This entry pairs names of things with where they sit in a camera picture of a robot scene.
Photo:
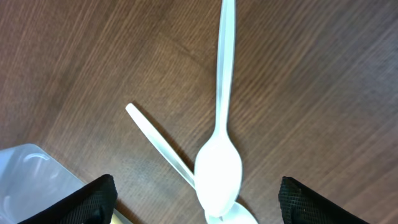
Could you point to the white spoon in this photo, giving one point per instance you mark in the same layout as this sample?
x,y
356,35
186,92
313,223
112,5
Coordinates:
x,y
237,214
218,166

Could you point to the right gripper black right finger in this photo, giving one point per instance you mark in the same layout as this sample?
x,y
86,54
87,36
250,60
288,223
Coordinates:
x,y
302,205

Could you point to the clear container, right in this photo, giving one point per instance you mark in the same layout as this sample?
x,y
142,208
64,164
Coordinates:
x,y
32,181

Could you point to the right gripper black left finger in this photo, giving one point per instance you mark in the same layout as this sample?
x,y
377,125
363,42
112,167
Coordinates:
x,y
94,203

